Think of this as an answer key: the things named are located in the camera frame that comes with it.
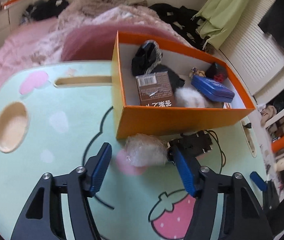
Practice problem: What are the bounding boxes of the blue tin case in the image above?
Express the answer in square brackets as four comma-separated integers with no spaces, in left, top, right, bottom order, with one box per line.
[191,75,235,103]

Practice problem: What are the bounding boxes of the red mahjong tile block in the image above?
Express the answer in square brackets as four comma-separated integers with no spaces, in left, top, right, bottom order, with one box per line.
[205,62,228,83]

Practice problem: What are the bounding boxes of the grey fur pompom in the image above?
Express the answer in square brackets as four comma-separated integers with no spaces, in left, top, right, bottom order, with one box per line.
[175,87,212,108]

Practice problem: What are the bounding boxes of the white fluffy ball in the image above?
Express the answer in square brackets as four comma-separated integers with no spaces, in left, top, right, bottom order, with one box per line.
[125,134,167,167]

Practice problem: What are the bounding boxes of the anime doll figure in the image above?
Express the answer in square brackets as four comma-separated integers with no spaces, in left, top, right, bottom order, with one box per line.
[189,67,205,78]

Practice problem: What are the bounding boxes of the brown card deck box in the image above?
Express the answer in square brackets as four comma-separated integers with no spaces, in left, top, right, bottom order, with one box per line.
[135,72,176,107]

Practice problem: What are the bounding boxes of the black lace cloth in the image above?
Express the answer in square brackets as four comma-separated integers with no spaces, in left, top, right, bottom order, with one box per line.
[131,40,185,92]

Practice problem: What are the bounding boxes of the small black binder clip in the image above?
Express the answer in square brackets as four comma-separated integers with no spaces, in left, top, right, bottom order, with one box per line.
[243,122,252,129]

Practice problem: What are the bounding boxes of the green hanging garment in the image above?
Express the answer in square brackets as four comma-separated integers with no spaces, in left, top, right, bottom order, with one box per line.
[192,0,250,49]

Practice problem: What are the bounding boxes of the pink floral blanket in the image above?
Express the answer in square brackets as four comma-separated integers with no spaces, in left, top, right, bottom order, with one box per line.
[29,0,172,63]

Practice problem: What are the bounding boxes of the black clothes pile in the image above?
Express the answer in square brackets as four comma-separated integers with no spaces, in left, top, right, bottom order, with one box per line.
[149,3,205,50]

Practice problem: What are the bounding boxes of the dark red pillow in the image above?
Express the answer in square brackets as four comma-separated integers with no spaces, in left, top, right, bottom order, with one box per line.
[61,23,179,62]

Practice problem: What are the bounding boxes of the white drawer cabinet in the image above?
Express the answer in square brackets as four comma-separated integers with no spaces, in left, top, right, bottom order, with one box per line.
[0,0,33,48]

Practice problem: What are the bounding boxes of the black striped clothes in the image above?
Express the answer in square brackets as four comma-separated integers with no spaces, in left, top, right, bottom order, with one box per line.
[19,0,69,25]

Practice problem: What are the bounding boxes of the black braided cable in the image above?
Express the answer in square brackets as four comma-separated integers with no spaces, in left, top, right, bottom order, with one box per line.
[204,129,227,174]

